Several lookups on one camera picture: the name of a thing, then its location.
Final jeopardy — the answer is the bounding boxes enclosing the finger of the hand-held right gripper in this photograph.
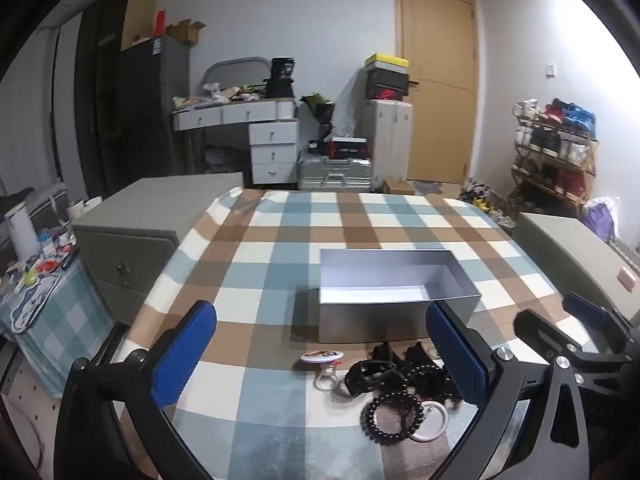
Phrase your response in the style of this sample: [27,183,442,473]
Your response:
[515,309,630,368]
[562,291,633,342]

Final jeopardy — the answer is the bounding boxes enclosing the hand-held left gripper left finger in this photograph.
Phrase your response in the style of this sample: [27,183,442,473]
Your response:
[54,300,221,480]

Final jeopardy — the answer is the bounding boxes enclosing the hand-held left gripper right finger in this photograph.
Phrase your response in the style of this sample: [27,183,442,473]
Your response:
[425,301,593,480]

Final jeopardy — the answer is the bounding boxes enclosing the white bangle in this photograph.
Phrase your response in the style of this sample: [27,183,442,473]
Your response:
[409,400,450,442]

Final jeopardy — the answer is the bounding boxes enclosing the silver rectangular box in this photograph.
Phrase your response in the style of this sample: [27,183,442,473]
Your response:
[318,248,483,343]

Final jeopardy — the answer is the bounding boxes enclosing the clear ring with red-white top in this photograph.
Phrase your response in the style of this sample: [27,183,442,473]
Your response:
[300,349,344,392]

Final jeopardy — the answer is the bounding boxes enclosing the grey cabinet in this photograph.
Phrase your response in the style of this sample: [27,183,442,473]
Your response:
[514,212,640,322]
[74,172,245,326]

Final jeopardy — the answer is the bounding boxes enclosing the purple bag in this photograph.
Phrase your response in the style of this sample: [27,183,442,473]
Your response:
[582,197,621,242]

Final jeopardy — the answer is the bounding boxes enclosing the plaid blanket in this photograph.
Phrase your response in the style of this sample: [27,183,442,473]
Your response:
[122,187,581,480]

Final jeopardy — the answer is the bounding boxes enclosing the pile of shoes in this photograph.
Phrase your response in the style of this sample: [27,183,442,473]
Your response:
[460,180,516,228]

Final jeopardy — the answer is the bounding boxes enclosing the wooden shoe rack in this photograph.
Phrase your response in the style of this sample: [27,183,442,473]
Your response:
[511,100,601,216]

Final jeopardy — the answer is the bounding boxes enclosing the side table clutter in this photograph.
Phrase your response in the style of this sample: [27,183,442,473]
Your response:
[0,230,81,332]

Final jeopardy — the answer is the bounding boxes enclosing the dark bag under desk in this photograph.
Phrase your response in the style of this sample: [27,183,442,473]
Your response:
[202,145,251,174]

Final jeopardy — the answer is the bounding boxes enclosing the white paper roll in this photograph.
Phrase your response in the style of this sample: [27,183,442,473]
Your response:
[5,204,42,262]

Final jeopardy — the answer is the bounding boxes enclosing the silver suitcase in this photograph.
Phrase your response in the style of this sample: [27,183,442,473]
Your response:
[297,155,373,192]

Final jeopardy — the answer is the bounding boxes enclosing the wooden door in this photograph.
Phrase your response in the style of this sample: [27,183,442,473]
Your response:
[394,0,480,186]

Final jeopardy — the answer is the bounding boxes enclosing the white desk with drawers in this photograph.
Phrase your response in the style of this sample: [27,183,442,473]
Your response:
[172,97,301,186]

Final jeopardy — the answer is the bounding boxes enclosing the cream suitcase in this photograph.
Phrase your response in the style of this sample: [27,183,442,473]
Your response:
[362,100,414,181]

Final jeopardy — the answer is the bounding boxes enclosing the black box with red stripe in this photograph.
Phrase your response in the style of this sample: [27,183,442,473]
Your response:
[307,136,369,158]

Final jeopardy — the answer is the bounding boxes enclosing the dark refrigerator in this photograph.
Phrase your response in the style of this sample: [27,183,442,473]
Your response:
[119,37,191,181]

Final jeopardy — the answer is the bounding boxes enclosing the dark wardrobe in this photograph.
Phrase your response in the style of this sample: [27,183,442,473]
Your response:
[75,0,126,201]

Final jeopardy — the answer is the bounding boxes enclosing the clear plastic bag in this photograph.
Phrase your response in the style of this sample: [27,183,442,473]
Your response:
[330,110,359,139]

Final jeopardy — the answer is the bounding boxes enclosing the desk clutter pile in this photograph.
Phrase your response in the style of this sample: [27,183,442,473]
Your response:
[172,82,266,111]

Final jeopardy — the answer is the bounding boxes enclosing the black shoe box red logo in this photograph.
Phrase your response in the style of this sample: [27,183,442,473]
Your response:
[366,84,408,101]

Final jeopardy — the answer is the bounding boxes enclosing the green black bag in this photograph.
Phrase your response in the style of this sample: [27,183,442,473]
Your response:
[300,92,335,123]

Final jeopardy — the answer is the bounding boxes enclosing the white curtain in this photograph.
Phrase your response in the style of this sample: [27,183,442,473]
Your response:
[0,25,86,196]

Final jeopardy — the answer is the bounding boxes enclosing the open cardboard box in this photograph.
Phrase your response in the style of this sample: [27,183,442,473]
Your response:
[166,19,207,47]

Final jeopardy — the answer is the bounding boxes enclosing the flat cardboard sheet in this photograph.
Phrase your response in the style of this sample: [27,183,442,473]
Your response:
[120,0,159,52]

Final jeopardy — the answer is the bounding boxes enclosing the black spiral hair tie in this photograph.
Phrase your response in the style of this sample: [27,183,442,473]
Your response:
[361,393,426,445]

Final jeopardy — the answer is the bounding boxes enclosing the grey arched frame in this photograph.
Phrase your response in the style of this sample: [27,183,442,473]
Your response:
[204,56,271,93]

